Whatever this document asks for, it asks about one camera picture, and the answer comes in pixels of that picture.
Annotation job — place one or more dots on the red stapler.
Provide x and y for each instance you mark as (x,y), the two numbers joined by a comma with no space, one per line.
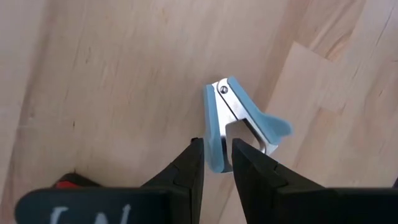
(66,184)

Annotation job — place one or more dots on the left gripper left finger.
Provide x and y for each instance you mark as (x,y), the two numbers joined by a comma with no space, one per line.
(174,199)

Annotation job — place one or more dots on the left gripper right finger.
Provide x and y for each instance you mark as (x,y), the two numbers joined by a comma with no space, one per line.
(273,199)

